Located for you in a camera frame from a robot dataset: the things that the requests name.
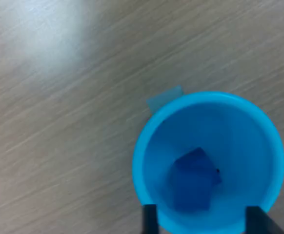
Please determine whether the blue plastic cup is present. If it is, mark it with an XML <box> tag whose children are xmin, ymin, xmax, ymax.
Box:
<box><xmin>132</xmin><ymin>91</ymin><xmax>284</xmax><ymax>234</ymax></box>

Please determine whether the small blue cube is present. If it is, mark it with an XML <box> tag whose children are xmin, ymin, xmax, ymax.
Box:
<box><xmin>173</xmin><ymin>147</ymin><xmax>223</xmax><ymax>186</ymax></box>
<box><xmin>167</xmin><ymin>170</ymin><xmax>212</xmax><ymax>213</ymax></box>

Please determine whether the grey-blue tape piece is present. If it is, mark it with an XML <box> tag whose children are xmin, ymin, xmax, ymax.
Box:
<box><xmin>145</xmin><ymin>84</ymin><xmax>185</xmax><ymax>116</ymax></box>

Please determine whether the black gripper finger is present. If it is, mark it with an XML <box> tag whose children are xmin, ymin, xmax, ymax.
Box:
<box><xmin>244</xmin><ymin>206</ymin><xmax>284</xmax><ymax>234</ymax></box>
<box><xmin>142</xmin><ymin>204</ymin><xmax>160</xmax><ymax>234</ymax></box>

